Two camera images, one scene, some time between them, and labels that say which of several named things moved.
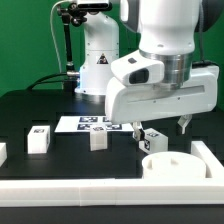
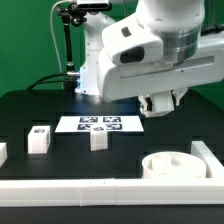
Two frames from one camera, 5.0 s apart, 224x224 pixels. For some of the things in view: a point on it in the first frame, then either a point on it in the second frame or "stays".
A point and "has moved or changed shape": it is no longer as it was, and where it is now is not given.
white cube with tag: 154,142 has moved or changed shape
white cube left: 38,139 stays
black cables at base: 42,80 stays
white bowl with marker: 173,165 stays
